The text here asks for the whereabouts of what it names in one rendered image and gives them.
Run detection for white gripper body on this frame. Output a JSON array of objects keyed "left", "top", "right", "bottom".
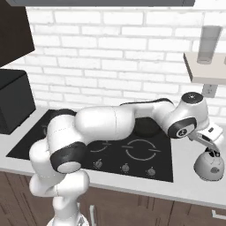
[{"left": 189, "top": 131, "right": 222, "bottom": 154}]

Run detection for white grey kettle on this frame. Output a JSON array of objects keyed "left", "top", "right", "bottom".
[{"left": 192, "top": 147, "right": 225, "bottom": 182}]

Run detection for grey hob knob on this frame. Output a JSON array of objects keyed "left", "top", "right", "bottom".
[
  {"left": 120, "top": 163, "right": 131, "bottom": 174},
  {"left": 147, "top": 166, "right": 157, "bottom": 177},
  {"left": 93, "top": 159, "right": 103, "bottom": 170}
]

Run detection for black hob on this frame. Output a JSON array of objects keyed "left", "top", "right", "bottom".
[{"left": 5, "top": 109, "right": 175, "bottom": 184}]

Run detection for brown drawer front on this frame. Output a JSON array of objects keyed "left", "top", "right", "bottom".
[{"left": 169, "top": 200, "right": 226, "bottom": 226}]

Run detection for grey glass tumbler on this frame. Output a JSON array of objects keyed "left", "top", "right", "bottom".
[{"left": 196, "top": 25, "right": 223, "bottom": 65}]

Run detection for brown base cupboard door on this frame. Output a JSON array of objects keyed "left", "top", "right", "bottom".
[
  {"left": 0, "top": 170, "right": 57, "bottom": 226},
  {"left": 78, "top": 186, "right": 175, "bottom": 226}
]

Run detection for grey extractor hood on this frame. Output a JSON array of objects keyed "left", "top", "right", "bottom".
[{"left": 5, "top": 0, "right": 196, "bottom": 8}]

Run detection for black microwave oven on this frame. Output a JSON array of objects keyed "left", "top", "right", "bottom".
[{"left": 0, "top": 68, "right": 37, "bottom": 136}]

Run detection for white wall socket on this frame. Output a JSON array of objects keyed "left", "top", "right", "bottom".
[{"left": 202, "top": 83, "right": 219, "bottom": 99}]

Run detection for beige wall shelf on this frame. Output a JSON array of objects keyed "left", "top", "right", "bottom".
[{"left": 183, "top": 52, "right": 226, "bottom": 86}]

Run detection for white drawer handle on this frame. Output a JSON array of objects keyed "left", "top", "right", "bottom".
[{"left": 211, "top": 209, "right": 226, "bottom": 221}]

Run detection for white cupboard handle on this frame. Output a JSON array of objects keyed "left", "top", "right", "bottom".
[{"left": 88, "top": 204, "right": 98, "bottom": 226}]

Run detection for dark wall cupboard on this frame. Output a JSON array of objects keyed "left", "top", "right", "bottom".
[{"left": 0, "top": 0, "right": 36, "bottom": 68}]

